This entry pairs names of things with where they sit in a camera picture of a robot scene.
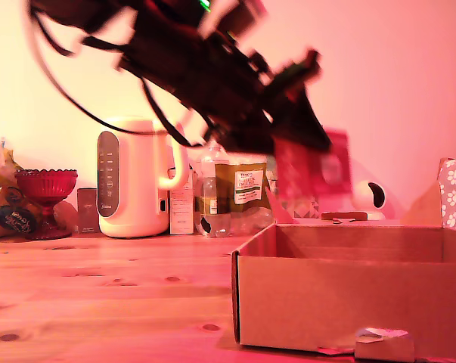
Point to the small dark box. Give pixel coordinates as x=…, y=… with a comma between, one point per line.
x=87, y=210

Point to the small white round camera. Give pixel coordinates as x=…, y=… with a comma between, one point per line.
x=367, y=198

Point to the yellow snack bag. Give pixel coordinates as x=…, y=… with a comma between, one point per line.
x=0, y=211

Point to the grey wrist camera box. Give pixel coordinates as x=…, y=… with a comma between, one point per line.
x=246, y=15

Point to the geometric print tissue box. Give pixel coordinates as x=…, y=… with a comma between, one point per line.
x=301, y=207

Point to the flat brown cardboard piece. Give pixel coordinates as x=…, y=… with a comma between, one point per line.
x=345, y=216

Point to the clear plastic water bottle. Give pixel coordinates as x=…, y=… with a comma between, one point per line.
x=208, y=189

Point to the white electric kettle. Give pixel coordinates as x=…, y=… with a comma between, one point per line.
x=137, y=181

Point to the open cardboard box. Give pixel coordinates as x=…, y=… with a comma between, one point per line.
x=326, y=298

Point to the white printed carton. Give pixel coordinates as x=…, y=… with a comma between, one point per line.
x=181, y=211

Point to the green food packet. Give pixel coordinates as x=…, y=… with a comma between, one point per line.
x=250, y=185

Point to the red footed glass bowl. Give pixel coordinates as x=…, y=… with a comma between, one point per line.
x=46, y=187

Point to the small cardboard tab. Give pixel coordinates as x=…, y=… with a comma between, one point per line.
x=384, y=346

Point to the red coffee filter carton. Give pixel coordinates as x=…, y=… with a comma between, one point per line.
x=318, y=174

